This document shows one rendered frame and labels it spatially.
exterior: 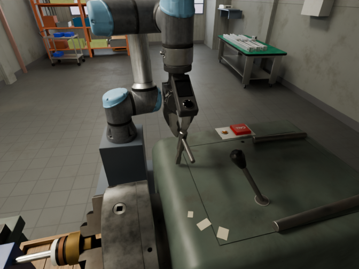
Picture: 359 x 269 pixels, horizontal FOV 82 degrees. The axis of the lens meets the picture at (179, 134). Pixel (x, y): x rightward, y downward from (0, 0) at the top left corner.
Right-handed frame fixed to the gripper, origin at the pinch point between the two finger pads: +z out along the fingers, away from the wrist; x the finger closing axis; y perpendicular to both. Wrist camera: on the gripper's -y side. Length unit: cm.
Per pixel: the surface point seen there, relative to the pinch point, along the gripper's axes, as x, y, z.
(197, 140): -8.6, 7.7, 9.0
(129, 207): 16.6, -14.0, 10.8
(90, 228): 28.7, -10.5, 21.3
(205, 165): -6.9, -5.3, 9.0
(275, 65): -285, 330, 88
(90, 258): 28.4, -17.8, 23.6
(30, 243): 57, 4, 44
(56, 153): 117, 188, 135
